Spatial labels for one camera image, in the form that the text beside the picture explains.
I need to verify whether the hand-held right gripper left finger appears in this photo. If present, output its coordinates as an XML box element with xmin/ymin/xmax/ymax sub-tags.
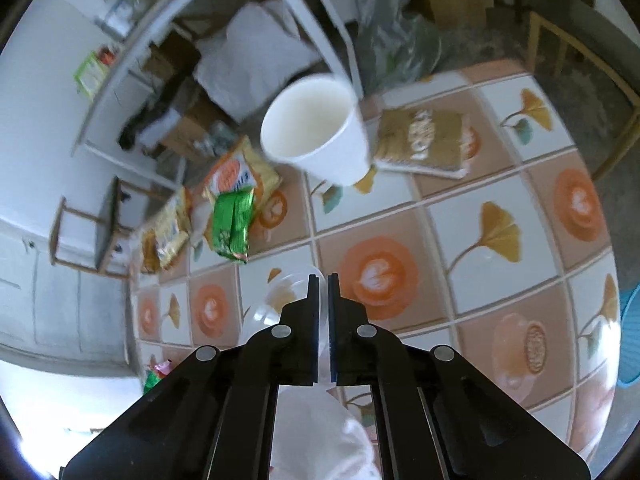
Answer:
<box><xmin>60</xmin><ymin>275</ymin><xmax>321</xmax><ymax>480</ymax></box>

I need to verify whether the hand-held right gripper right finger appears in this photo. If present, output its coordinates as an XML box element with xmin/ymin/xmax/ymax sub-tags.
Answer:
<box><xmin>329</xmin><ymin>274</ymin><xmax>591</xmax><ymax>480</ymax></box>

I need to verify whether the clear plastic cup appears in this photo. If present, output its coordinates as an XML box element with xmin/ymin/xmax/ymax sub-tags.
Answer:
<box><xmin>240</xmin><ymin>264</ymin><xmax>342</xmax><ymax>392</ymax></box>

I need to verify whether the blue plastic bin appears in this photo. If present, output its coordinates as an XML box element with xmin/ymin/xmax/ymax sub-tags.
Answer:
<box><xmin>617</xmin><ymin>290</ymin><xmax>640</xmax><ymax>387</ymax></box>

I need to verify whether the small green snack packet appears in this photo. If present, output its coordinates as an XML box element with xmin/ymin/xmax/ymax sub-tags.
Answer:
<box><xmin>210</xmin><ymin>191</ymin><xmax>258</xmax><ymax>264</ymax></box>

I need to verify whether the small red green wrapper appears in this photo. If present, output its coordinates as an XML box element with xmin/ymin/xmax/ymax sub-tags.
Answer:
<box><xmin>144</xmin><ymin>357</ymin><xmax>174</xmax><ymax>394</ymax></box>

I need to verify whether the orange yellow snack packet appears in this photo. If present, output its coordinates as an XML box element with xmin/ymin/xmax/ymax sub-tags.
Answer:
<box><xmin>202</xmin><ymin>135</ymin><xmax>282</xmax><ymax>212</ymax></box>

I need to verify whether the gold and white flat packet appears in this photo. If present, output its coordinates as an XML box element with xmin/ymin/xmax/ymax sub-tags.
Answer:
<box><xmin>374</xmin><ymin>107</ymin><xmax>477</xmax><ymax>179</ymax></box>

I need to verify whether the white paper cup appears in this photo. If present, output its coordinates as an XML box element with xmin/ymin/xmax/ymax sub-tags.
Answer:
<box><xmin>260</xmin><ymin>74</ymin><xmax>373</xmax><ymax>187</ymax></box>

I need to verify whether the wooden chair with dark seat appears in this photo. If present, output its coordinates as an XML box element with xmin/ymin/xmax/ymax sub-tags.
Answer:
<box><xmin>527</xmin><ymin>0</ymin><xmax>640</xmax><ymax>177</ymax></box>
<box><xmin>50</xmin><ymin>177</ymin><xmax>147</xmax><ymax>277</ymax></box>

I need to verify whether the dark cloth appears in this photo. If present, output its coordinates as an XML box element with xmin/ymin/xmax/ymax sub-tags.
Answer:
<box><xmin>119</xmin><ymin>85</ymin><xmax>192</xmax><ymax>152</ymax></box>

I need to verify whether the white pillow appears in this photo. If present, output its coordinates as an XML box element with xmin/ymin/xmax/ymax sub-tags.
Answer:
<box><xmin>192</xmin><ymin>2</ymin><xmax>327</xmax><ymax>122</ymax></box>

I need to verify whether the clear plastic bag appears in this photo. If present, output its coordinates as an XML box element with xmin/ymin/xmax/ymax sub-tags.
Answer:
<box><xmin>354</xmin><ymin>0</ymin><xmax>442</xmax><ymax>87</ymax></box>

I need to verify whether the grey shelf table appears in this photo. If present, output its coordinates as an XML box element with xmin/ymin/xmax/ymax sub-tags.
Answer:
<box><xmin>70</xmin><ymin>0</ymin><xmax>364</xmax><ymax>162</ymax></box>

